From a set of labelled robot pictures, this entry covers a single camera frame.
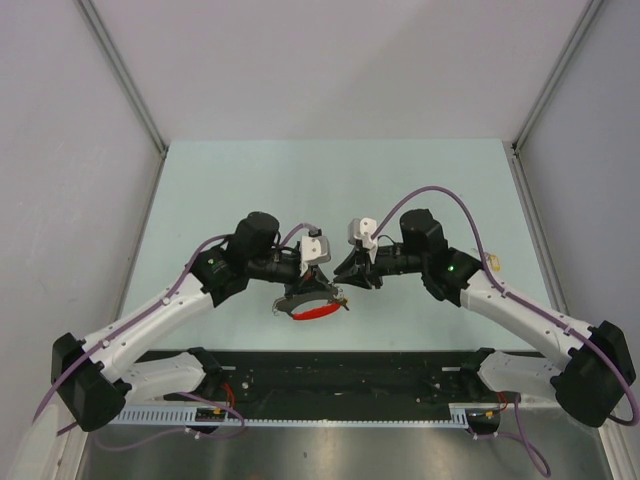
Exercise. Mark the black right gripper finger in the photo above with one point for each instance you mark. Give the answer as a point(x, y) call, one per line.
point(357, 279)
point(350, 265)

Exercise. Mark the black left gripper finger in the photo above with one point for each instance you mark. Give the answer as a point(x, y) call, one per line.
point(302, 290)
point(320, 282)

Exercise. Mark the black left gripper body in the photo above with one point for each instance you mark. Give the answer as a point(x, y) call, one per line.
point(277, 269)

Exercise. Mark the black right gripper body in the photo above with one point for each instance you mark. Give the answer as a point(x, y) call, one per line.
point(389, 260)

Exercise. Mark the metal key organizer red handle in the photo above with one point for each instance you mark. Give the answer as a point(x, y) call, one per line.
point(311, 305)

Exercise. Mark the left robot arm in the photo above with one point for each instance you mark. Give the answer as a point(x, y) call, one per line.
point(100, 374)

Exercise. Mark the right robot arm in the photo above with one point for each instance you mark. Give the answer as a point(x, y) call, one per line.
point(586, 369)

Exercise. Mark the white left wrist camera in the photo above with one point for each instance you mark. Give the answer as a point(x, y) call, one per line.
point(315, 250)

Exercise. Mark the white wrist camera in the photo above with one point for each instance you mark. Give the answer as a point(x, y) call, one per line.
point(315, 250)
point(362, 230)

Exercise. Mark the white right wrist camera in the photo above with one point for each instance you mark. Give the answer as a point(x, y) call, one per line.
point(362, 230)

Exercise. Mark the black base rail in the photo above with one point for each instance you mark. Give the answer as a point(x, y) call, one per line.
point(348, 386)

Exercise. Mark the aluminium frame post right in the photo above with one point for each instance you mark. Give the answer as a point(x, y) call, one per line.
point(570, 49)

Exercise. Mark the aluminium frame post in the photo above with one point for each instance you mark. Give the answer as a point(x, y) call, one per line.
point(116, 63)
point(570, 49)

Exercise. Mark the aluminium frame post left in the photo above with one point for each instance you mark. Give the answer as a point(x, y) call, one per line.
point(116, 63)

